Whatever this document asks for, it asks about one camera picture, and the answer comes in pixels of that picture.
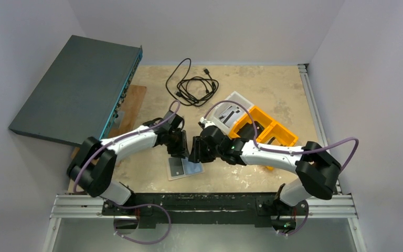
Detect white plastic bin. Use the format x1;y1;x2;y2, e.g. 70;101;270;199
206;91;254;134

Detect dark grey credit card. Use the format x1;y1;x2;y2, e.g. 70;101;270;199
168;157;185;179

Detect brown wooden board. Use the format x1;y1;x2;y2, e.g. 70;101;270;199
70;84;147;157

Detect black coiled usb cable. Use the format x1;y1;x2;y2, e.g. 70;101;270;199
165;58;219;107

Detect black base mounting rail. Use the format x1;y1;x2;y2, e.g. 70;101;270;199
102;192;308;230

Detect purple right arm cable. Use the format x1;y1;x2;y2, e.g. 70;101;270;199
201;100;359;175

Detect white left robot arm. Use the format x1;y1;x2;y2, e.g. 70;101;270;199
67;111;189;205

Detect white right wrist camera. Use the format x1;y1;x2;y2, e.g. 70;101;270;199
198;117;216;129

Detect dark grey network switch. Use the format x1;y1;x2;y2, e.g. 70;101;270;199
9;35;143;146

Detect orange plastic bin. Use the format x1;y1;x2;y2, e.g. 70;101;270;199
228;105;299;171

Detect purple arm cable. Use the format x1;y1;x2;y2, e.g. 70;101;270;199
201;100;359;175
72;100;182;194

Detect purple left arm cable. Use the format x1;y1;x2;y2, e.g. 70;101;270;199
72;100;182;194

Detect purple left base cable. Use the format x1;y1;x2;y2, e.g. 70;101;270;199
113;205;172;246

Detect papers in white bin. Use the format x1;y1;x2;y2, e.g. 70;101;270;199
219;104;243;127

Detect black part in orange bin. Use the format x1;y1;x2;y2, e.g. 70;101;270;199
237;123;255;139

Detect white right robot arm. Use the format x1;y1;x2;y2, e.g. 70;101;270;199
188;125;342;206

